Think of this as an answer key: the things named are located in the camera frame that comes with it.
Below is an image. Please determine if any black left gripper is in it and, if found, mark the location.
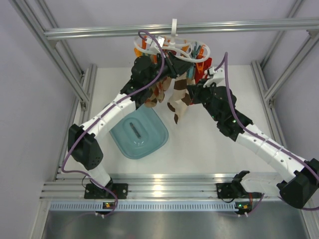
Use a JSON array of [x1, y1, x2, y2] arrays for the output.
[[144, 50, 192, 88]]

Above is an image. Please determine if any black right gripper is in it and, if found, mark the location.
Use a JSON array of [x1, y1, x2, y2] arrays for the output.
[[187, 78, 221, 122]]

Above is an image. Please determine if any cream brown sock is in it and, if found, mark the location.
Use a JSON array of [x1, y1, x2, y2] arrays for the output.
[[171, 76, 195, 106]]

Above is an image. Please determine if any white round clip hanger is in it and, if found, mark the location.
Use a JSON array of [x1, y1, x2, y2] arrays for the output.
[[134, 18, 210, 63]]

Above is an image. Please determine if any orange clothes peg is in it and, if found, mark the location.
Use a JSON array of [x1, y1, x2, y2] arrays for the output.
[[195, 62, 204, 75]]

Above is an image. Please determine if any red sock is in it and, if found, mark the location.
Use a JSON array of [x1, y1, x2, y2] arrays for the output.
[[194, 57, 212, 84]]

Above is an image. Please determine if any argyle beige orange sock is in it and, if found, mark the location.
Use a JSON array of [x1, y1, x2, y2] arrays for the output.
[[144, 77, 172, 108]]

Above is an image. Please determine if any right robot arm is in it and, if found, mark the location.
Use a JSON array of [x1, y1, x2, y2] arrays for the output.
[[187, 83, 319, 209]]

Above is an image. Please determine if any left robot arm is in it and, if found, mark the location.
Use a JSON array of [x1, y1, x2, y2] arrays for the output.
[[67, 51, 192, 198]]

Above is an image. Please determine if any teal clothes peg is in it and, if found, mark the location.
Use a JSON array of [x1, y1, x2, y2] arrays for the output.
[[191, 45, 202, 59]]

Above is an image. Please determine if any teal plastic basin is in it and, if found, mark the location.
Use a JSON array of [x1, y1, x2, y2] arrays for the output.
[[110, 106, 168, 159]]

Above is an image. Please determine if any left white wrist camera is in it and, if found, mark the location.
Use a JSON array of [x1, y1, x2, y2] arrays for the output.
[[145, 36, 165, 52]]

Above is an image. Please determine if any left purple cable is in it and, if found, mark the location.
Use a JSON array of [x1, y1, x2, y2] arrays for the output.
[[59, 30, 172, 217]]

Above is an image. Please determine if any purple cable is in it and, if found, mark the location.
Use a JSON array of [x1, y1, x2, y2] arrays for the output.
[[59, 30, 172, 217], [215, 51, 319, 217]]

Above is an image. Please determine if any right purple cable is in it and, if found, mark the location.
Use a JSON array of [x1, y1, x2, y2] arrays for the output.
[[215, 51, 319, 217]]

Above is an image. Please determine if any aluminium frame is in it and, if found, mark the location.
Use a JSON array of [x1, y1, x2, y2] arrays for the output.
[[7, 0, 319, 239]]

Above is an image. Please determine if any perforated cable tray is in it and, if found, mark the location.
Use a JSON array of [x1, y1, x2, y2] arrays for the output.
[[50, 201, 239, 212]]

